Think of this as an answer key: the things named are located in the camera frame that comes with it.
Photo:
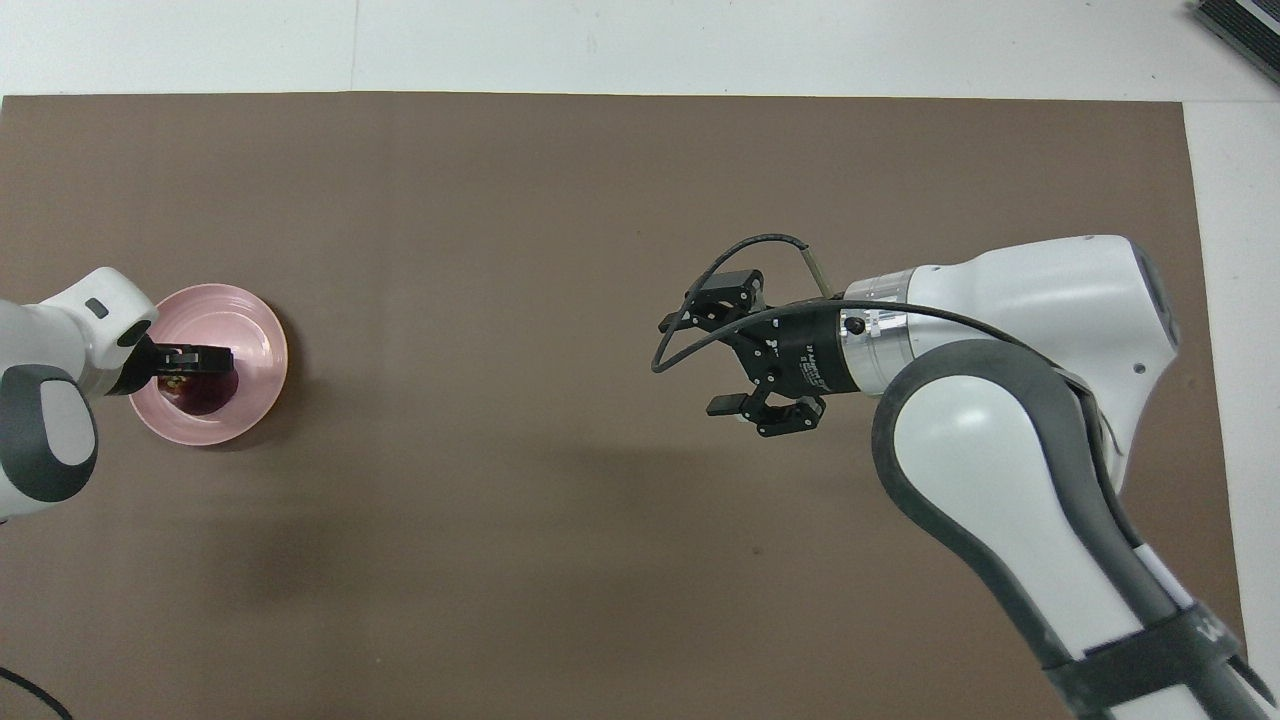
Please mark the dark ribbed device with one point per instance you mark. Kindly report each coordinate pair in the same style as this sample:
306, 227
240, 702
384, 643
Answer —
1240, 22

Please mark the brown table mat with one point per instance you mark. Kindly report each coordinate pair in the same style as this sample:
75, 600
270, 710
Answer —
500, 300

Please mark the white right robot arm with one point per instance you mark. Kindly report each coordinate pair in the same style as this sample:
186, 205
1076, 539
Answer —
1000, 480

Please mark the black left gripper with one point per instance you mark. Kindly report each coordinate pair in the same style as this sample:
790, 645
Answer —
138, 365

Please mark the dark red apple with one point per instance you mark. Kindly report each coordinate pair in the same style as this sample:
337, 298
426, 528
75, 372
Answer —
205, 393

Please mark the pink plate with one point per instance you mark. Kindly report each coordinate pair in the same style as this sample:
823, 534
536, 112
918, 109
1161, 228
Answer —
255, 340

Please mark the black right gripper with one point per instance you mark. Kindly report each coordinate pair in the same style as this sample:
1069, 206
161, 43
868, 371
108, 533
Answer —
810, 350

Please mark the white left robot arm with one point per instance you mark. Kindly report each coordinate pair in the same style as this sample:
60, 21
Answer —
50, 440

